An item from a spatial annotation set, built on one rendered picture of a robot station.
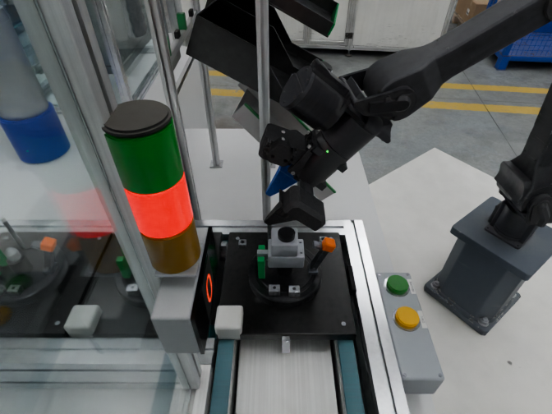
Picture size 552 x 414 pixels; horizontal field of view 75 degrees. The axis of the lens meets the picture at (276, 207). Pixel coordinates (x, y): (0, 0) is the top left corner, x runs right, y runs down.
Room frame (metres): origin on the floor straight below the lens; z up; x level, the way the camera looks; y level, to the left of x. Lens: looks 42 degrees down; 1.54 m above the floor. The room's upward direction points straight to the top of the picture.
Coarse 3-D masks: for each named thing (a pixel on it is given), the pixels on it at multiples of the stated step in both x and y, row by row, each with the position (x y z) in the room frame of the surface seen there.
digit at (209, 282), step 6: (210, 264) 0.26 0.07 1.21; (210, 270) 0.26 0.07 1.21; (210, 276) 0.25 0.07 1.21; (204, 282) 0.23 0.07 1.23; (210, 282) 0.25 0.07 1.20; (204, 288) 0.22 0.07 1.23; (210, 288) 0.24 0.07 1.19; (204, 294) 0.22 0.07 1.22; (210, 294) 0.24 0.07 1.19; (210, 300) 0.23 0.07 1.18; (210, 306) 0.23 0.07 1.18
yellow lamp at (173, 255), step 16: (192, 224) 0.23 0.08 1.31; (144, 240) 0.22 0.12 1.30; (160, 240) 0.21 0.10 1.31; (176, 240) 0.22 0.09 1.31; (192, 240) 0.23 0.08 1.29; (160, 256) 0.21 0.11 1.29; (176, 256) 0.21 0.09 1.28; (192, 256) 0.22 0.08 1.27; (160, 272) 0.21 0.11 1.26; (176, 272) 0.21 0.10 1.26
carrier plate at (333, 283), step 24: (264, 240) 0.52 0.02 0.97; (312, 240) 0.52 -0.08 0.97; (336, 240) 0.52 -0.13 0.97; (240, 264) 0.46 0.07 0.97; (336, 264) 0.46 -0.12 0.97; (240, 288) 0.40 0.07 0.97; (336, 288) 0.40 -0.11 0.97; (264, 312) 0.35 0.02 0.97; (288, 312) 0.35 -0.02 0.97; (312, 312) 0.35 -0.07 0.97; (336, 312) 0.35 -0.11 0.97; (216, 336) 0.31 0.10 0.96; (240, 336) 0.31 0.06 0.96; (264, 336) 0.31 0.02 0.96; (312, 336) 0.31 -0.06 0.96; (336, 336) 0.31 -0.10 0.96
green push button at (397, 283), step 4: (392, 276) 0.43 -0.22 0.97; (396, 276) 0.43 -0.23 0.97; (400, 276) 0.43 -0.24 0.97; (388, 280) 0.42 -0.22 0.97; (392, 280) 0.42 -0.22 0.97; (396, 280) 0.42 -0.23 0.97; (400, 280) 0.42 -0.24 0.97; (404, 280) 0.42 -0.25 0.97; (388, 284) 0.41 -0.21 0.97; (392, 284) 0.41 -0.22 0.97; (396, 284) 0.41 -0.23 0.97; (400, 284) 0.41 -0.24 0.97; (404, 284) 0.41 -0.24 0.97; (388, 288) 0.40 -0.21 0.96; (392, 288) 0.40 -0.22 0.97; (396, 288) 0.40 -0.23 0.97; (400, 288) 0.40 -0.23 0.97; (404, 288) 0.40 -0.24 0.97; (396, 292) 0.39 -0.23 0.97; (400, 292) 0.39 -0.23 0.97; (404, 292) 0.39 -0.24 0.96
